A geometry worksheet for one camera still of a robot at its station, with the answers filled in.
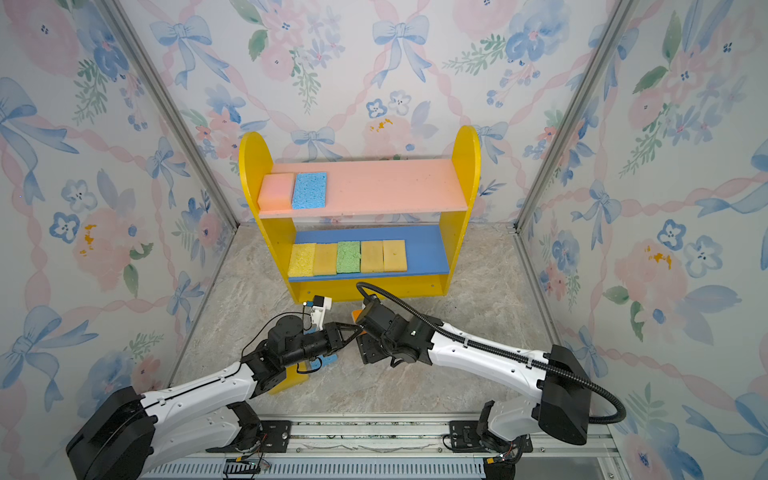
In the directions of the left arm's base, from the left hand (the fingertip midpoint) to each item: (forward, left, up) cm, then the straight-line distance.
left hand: (363, 330), depth 74 cm
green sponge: (+24, +6, -1) cm, 25 cm away
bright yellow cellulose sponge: (+22, +20, -2) cm, 30 cm away
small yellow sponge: (+25, -8, 0) cm, 26 cm away
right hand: (-2, -1, -4) cm, 4 cm away
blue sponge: (-8, +8, -1) cm, 11 cm away
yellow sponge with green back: (+23, +13, -1) cm, 27 cm away
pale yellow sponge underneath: (+24, -1, -1) cm, 24 cm away
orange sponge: (+5, +2, 0) cm, 5 cm away
